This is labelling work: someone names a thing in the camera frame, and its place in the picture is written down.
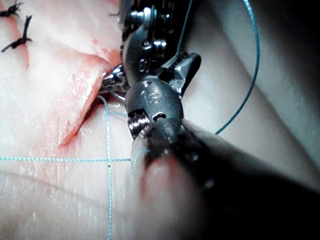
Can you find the left arm needle driver jaw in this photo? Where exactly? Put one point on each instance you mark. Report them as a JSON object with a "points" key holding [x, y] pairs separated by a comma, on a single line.
{"points": [[116, 84], [117, 71]]}

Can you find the left arm needle driver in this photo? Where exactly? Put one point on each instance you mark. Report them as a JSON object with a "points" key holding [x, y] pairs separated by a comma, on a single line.
{"points": [[140, 50]]}

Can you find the right arm needle driver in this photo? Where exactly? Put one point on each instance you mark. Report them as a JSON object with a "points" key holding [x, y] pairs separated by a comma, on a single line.
{"points": [[155, 102]]}

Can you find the right arm needle driver jaw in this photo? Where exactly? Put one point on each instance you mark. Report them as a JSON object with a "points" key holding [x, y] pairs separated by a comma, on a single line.
{"points": [[186, 70]]}

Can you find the curved steel needle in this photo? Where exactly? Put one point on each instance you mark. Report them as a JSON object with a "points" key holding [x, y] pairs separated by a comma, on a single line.
{"points": [[117, 96]]}

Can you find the blue thread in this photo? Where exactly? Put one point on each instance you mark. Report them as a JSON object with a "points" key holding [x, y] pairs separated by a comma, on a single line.
{"points": [[50, 159]]}

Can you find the dark right arm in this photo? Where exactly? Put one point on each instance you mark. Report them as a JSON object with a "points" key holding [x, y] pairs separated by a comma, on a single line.
{"points": [[200, 180]]}

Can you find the tissue pad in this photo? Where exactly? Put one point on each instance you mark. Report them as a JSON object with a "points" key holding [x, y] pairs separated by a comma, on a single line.
{"points": [[55, 100]]}

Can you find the black stitching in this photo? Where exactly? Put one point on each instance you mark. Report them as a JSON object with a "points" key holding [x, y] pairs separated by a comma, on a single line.
{"points": [[21, 40]]}

